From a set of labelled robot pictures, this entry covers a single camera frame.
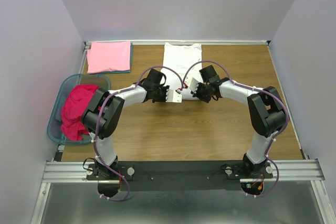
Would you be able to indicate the red t-shirt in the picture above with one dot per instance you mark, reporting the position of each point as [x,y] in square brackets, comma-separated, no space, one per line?
[71,113]

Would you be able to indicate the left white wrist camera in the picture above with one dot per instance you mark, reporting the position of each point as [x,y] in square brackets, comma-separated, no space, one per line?
[172,96]

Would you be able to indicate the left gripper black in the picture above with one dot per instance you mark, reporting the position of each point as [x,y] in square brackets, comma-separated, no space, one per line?
[164,99]

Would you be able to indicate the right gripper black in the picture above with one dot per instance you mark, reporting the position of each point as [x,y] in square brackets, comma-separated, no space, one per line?
[206,99]

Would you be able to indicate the aluminium frame rail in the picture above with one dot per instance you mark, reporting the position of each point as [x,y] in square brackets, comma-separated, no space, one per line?
[295,194]

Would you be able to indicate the blue plastic basket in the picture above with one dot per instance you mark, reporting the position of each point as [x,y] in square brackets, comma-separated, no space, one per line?
[54,126]

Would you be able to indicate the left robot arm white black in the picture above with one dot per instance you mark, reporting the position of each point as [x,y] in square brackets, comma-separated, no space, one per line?
[103,112]

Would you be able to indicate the folded teal t-shirt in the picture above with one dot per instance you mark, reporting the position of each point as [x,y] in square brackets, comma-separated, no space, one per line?
[131,56]

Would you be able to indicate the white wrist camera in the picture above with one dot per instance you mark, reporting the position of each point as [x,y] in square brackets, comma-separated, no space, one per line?
[191,84]
[172,96]

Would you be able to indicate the white t-shirt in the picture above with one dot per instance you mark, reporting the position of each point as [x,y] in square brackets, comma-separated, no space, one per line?
[179,58]

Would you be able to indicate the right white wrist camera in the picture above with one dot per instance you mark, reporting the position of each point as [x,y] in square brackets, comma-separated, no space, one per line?
[191,84]

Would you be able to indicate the folded pink t-shirt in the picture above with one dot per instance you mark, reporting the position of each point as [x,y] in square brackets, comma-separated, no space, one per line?
[109,56]

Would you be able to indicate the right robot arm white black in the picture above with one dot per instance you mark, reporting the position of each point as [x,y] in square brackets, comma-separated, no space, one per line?
[268,114]

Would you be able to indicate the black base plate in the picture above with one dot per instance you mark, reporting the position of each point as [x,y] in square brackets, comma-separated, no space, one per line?
[177,176]

